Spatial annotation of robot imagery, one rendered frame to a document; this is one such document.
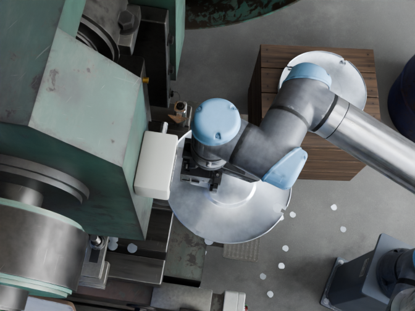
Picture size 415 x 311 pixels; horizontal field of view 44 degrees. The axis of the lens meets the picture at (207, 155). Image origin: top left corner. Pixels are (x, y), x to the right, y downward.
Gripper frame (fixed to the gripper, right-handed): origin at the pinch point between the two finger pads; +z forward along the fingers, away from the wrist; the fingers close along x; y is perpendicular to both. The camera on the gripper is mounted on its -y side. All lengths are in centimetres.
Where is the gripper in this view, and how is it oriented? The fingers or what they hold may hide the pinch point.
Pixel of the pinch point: (214, 182)
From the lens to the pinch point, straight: 114.1
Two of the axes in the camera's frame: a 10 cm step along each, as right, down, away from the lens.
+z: -0.6, 3.3, 9.4
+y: -9.9, -1.6, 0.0
